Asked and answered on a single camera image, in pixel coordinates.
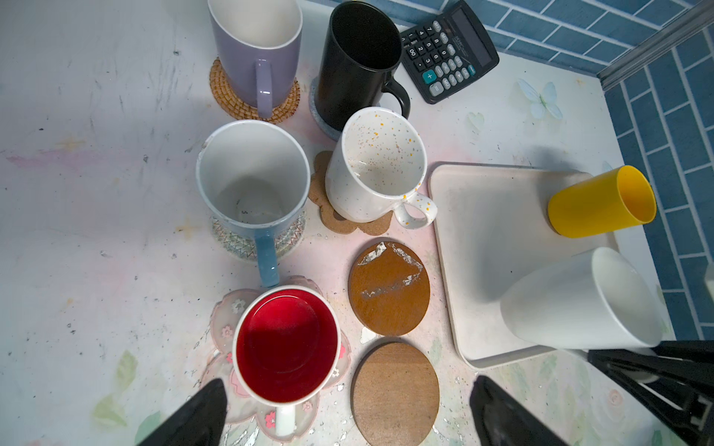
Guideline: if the lilac mug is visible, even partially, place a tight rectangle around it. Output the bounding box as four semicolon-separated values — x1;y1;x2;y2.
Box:
208;0;303;119

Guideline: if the beige rectangular tray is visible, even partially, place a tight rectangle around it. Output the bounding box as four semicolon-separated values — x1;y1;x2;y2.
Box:
429;163;617;370

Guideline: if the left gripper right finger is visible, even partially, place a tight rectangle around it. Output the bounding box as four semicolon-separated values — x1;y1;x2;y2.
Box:
470;375;566;446

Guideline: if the black desk calculator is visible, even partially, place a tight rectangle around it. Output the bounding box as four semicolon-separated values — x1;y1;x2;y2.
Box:
401;1;500;104

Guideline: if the brown paw print coaster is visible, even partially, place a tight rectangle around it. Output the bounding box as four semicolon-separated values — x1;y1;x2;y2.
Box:
309;151;393;236

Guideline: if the yellow mug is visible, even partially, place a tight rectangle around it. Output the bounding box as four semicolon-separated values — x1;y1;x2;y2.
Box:
548;165;657;238

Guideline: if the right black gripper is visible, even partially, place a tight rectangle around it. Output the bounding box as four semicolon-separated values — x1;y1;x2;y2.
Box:
587;341;713;445

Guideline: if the white mug red inside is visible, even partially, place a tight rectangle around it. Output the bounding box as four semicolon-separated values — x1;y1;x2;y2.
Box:
232;285;341;439

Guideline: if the blue woven round coaster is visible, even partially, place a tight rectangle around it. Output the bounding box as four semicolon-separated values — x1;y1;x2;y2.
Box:
309;77;341;141

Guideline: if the black mug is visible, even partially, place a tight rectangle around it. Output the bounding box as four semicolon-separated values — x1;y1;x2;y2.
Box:
315;1;411;132

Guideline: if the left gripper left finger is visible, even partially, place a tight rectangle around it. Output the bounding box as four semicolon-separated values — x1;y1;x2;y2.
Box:
139;378;228;446

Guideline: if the pale woven round coaster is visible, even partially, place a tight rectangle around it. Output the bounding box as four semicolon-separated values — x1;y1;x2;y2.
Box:
211;212;306;262

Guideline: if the tan rattan round coaster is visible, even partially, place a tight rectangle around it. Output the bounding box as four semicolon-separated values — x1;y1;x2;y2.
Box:
209;58;300;125

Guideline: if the amber glossy round coaster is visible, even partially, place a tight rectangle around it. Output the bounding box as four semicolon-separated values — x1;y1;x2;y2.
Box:
348;240;431;336

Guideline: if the light blue floral mug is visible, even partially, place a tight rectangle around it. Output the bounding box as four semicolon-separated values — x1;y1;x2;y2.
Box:
195;120;311;288

